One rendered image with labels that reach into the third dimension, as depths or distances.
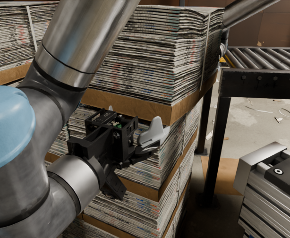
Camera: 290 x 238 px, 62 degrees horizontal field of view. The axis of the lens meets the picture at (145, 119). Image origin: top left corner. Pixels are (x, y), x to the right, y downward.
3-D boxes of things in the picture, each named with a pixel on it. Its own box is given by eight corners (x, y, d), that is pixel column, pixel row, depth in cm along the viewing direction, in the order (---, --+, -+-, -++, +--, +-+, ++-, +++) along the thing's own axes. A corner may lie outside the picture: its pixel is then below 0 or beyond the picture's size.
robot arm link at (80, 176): (84, 225, 31) (39, 203, 35) (104, 201, 35) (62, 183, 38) (76, 182, 28) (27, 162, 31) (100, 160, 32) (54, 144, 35)
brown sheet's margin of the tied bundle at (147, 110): (169, 126, 49) (171, 106, 48) (66, 99, 61) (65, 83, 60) (193, 107, 62) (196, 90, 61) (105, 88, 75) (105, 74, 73)
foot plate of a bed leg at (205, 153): (191, 156, 182) (191, 155, 181) (191, 145, 194) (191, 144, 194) (209, 157, 180) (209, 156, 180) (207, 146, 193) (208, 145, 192)
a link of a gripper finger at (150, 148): (165, 143, 43) (123, 162, 39) (165, 150, 44) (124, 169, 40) (149, 132, 47) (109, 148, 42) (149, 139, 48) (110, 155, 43)
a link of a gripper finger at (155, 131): (180, 112, 45) (140, 126, 40) (178, 139, 48) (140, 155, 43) (169, 106, 47) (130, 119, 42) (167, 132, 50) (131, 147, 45)
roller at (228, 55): (234, 79, 109) (236, 68, 107) (218, 55, 150) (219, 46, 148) (246, 80, 108) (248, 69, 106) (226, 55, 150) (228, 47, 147)
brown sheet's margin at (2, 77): (-7, 87, 75) (-11, 74, 73) (-59, 75, 87) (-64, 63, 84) (74, 60, 105) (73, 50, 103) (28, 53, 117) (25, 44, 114)
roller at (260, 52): (282, 83, 107) (280, 72, 105) (253, 57, 148) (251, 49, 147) (294, 79, 106) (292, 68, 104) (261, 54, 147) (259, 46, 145)
